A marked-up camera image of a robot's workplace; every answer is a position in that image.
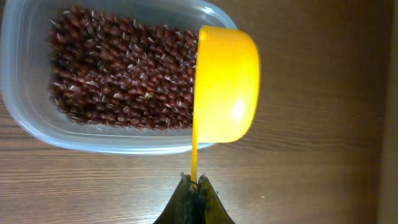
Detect yellow measuring scoop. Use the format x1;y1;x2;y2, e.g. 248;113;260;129
191;26;261;182

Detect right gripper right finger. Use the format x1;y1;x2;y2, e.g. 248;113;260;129
193;174;235;224

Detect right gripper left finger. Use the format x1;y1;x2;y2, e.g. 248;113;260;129
154;172;195;224

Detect clear plastic container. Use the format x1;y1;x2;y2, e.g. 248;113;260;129
1;0;235;155

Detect red beans in container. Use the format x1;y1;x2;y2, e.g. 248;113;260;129
48;6;198;130

